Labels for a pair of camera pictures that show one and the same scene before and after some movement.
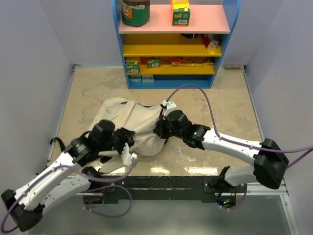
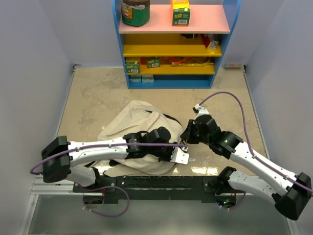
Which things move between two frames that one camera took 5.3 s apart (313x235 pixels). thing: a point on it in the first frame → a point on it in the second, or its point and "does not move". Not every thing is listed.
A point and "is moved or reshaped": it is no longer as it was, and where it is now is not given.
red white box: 209,42 does not move
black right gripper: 160,129 → 187,135
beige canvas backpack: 142,118 is moved or reshaped
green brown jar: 135,12 does not move
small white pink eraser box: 232,65 does not move
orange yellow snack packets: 190,61 does not move
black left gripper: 126,136 → 168,159
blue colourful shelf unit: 159,56 does not move
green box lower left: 132,68 does not move
